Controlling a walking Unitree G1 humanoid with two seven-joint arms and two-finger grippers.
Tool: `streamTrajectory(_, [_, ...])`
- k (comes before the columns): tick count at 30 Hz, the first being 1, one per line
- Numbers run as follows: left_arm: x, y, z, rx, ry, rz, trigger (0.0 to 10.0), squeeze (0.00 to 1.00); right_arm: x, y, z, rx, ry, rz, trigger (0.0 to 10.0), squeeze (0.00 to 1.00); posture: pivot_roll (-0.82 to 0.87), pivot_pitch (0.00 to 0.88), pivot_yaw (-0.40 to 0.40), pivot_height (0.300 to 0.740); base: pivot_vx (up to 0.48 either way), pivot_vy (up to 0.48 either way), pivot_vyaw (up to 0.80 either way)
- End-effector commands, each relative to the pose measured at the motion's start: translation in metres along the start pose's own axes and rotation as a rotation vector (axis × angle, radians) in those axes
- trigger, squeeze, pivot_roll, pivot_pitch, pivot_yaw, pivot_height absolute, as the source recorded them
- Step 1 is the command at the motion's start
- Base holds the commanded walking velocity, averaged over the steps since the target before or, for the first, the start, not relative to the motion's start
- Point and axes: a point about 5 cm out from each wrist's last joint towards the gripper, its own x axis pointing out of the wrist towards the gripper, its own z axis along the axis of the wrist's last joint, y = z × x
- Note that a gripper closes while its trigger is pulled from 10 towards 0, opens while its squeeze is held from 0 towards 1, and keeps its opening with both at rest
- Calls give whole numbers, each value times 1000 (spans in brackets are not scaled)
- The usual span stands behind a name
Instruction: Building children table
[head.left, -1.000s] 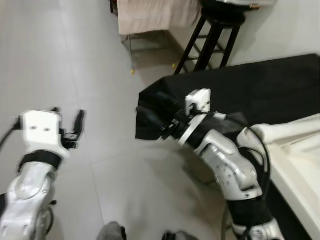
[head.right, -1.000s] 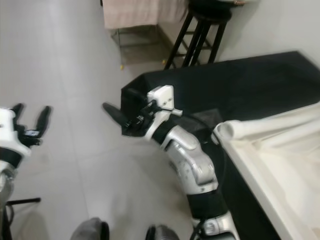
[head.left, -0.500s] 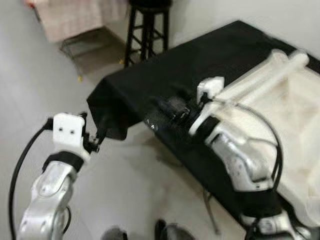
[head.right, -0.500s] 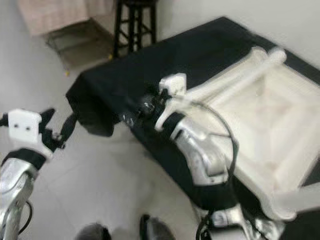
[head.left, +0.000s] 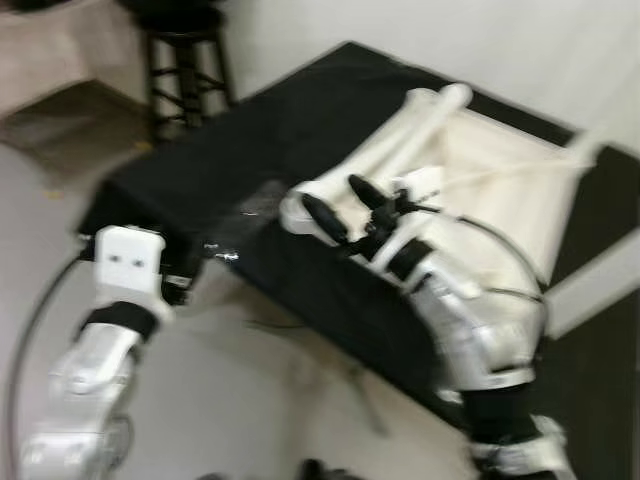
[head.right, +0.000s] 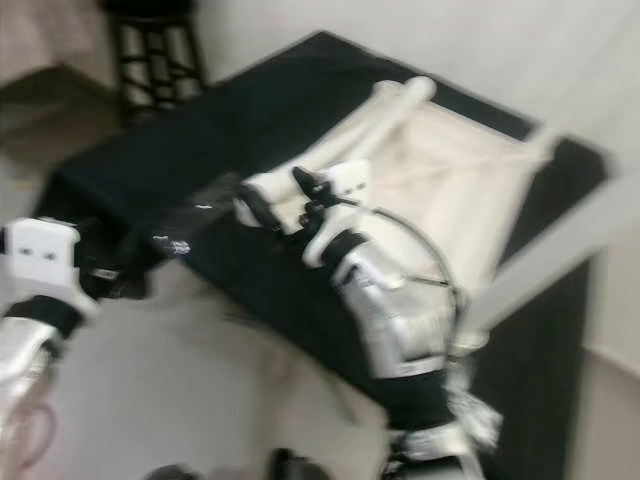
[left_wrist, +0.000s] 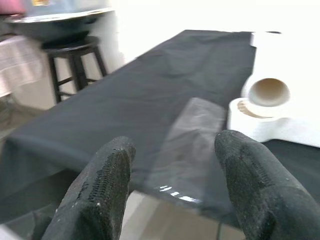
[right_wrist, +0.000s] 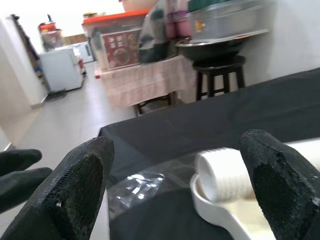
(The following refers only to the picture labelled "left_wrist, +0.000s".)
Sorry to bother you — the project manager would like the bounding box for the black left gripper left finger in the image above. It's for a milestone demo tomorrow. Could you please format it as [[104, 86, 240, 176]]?
[[29, 136, 137, 240]]

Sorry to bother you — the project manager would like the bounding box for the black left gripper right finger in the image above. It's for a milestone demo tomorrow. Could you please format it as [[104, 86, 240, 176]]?
[[214, 129, 320, 240]]

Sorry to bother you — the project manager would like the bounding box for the white plastic table top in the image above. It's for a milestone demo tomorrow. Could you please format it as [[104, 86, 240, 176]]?
[[226, 31, 320, 148]]

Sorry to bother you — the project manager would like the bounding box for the clear adhesive tape patch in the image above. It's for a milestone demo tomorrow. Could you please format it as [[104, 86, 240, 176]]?
[[147, 97, 226, 208]]

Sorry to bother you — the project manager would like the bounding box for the black cloth table cover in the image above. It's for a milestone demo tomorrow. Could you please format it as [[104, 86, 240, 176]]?
[[0, 29, 320, 226]]

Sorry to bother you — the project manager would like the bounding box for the black wooden stool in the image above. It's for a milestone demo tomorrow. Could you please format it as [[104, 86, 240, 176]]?
[[41, 35, 109, 104]]

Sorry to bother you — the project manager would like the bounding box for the large black wok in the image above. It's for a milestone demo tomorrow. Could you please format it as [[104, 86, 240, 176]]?
[[4, 11, 106, 44]]

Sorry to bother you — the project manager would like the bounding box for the red plastic jar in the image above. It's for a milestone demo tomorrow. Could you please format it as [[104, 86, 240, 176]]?
[[0, 0, 27, 15]]

